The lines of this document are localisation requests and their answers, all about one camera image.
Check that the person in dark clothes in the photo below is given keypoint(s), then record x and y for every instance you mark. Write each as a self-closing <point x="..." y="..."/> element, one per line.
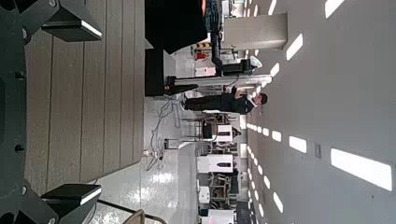
<point x="224" y="104"/>

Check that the grey square pillar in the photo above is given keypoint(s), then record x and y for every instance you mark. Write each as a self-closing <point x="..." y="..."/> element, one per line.
<point x="255" y="31"/>

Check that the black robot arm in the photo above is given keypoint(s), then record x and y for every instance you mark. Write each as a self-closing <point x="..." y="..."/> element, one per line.
<point x="215" y="49"/>

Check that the rack with blue items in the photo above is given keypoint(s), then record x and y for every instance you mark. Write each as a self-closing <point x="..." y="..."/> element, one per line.
<point x="213" y="14"/>

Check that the white power strip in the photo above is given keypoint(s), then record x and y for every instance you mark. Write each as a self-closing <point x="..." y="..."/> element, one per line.
<point x="148" y="153"/>

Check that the small white machine cabinet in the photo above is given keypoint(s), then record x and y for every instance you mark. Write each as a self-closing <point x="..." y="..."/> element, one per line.
<point x="224" y="133"/>

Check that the robot torso on lift column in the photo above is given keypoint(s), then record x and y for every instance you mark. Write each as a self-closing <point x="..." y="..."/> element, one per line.
<point x="218" y="81"/>

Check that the black draped table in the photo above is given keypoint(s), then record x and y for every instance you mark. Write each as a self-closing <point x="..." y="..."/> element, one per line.
<point x="174" y="21"/>

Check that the white flat box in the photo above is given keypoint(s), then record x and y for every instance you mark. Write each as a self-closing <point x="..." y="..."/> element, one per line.
<point x="205" y="71"/>

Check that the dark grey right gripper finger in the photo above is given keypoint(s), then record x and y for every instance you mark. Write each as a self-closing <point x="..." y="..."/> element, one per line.
<point x="73" y="21"/>
<point x="70" y="202"/>

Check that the yellow black striped barrier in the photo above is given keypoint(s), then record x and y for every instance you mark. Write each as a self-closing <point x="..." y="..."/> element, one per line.
<point x="201" y="46"/>

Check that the black monitor box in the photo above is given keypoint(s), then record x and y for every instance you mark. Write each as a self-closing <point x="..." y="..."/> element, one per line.
<point x="207" y="130"/>

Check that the red fire extinguisher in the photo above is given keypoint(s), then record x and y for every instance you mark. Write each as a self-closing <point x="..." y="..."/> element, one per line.
<point x="200" y="56"/>

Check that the white cabinet with pink mark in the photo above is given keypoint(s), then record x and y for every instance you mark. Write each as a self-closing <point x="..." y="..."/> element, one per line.
<point x="218" y="217"/>

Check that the beige chair back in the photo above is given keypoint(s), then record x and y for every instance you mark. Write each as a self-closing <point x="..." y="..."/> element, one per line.
<point x="137" y="217"/>

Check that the grey metal floor stand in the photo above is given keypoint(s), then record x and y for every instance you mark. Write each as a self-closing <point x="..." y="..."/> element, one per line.
<point x="174" y="143"/>

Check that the small grey ceiling box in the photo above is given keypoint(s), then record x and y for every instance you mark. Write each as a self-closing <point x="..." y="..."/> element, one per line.
<point x="317" y="150"/>

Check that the small white square box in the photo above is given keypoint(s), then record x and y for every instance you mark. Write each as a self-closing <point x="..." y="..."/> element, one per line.
<point x="204" y="194"/>

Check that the black box cabinet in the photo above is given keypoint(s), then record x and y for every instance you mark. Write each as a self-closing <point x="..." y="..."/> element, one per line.
<point x="154" y="74"/>

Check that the large white machine cabinet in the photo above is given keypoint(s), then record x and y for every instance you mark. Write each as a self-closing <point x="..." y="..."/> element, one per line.
<point x="214" y="163"/>

